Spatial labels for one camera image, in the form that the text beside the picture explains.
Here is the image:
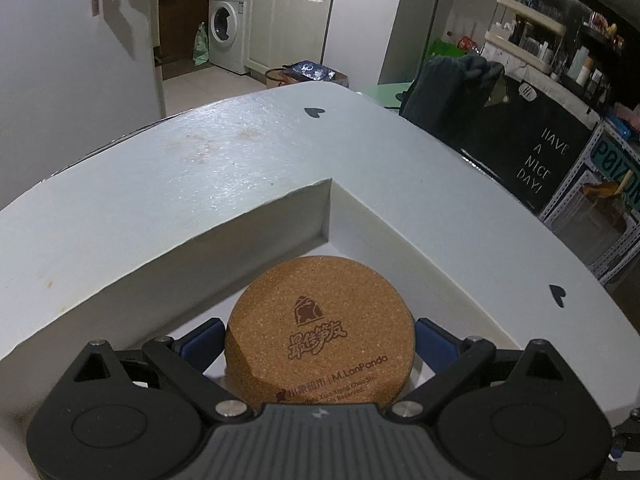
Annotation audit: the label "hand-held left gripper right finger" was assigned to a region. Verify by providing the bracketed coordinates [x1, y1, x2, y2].
[392, 317, 577, 419]

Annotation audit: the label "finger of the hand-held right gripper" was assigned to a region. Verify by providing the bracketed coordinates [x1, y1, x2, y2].
[607, 406, 640, 467]

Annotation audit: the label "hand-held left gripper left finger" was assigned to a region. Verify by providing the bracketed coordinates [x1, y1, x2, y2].
[67, 317, 256, 421]

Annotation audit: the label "shallow white cardboard box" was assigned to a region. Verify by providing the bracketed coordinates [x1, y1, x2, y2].
[0, 177, 608, 480]

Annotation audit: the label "round cork coaster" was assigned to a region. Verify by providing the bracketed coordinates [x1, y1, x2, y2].
[224, 255, 417, 409]

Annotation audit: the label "perforated metal rack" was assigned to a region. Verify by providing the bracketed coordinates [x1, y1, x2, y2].
[539, 119, 640, 283]

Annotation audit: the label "black chalkboard sign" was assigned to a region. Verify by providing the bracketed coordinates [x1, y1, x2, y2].
[459, 79, 599, 217]

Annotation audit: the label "dark knitted cloth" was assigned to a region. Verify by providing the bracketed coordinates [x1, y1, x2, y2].
[400, 55, 506, 133]

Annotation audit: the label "green number plate sign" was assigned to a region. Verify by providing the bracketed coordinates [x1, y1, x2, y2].
[589, 139, 640, 212]

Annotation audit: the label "blue patterned bag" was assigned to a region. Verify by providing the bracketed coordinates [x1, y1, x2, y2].
[290, 60, 337, 84]

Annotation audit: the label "green plastic bag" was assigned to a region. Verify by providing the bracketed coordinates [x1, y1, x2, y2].
[193, 22, 211, 66]

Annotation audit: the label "white washing machine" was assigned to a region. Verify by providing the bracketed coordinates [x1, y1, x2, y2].
[207, 0, 250, 76]

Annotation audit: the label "grey mop pole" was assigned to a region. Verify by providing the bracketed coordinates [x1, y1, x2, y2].
[424, 0, 444, 62]

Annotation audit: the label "white kitchen cabinet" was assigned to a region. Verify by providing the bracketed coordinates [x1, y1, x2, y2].
[245, 0, 335, 82]

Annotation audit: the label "white wall shelves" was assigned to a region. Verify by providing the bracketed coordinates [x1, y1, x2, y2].
[484, 0, 569, 73]

